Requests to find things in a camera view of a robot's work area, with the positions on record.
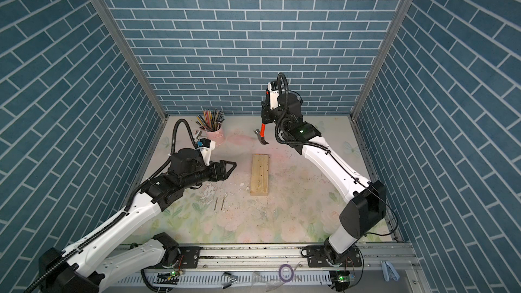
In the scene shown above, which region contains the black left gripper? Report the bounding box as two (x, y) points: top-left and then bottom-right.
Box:
(180, 160), (237, 190)

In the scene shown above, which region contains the red black claw hammer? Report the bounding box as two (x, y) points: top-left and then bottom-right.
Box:
(254, 89), (273, 146)

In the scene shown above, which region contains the light wooden nail block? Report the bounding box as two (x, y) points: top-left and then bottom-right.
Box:
(250, 154), (269, 196)

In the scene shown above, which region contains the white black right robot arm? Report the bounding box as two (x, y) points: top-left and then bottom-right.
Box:
(256, 90), (387, 265)

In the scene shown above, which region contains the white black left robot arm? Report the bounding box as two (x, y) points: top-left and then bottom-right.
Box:
(26, 148), (237, 292)

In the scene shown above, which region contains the pink metal pencil bucket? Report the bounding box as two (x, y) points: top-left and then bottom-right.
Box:
(206, 124), (225, 147)

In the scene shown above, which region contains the bundle of coloured pencils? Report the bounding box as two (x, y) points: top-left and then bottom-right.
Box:
(196, 109), (225, 132)

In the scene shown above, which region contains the grey blue clamp tool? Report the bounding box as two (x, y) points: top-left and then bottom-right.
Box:
(381, 260), (400, 282)

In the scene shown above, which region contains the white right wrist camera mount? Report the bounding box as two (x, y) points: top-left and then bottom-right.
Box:
(266, 81), (281, 111)

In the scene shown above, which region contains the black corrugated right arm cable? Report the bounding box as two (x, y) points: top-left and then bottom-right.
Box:
(274, 72), (400, 237)

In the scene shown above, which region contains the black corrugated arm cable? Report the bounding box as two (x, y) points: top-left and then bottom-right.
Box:
(274, 72), (400, 237)
(24, 119), (198, 293)

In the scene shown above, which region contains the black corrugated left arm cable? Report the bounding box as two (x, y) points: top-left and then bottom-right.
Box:
(24, 119), (198, 293)

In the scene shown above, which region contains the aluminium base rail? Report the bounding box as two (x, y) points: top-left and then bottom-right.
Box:
(111, 242), (421, 288)

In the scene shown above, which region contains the aluminium corner post right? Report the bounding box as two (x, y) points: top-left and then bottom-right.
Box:
(350, 0), (413, 122)

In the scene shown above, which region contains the aluminium corner post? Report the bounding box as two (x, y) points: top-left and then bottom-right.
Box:
(90, 0), (168, 121)
(350, 0), (413, 122)

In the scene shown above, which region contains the aluminium corner post left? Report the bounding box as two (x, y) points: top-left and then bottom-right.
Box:
(90, 0), (168, 121)

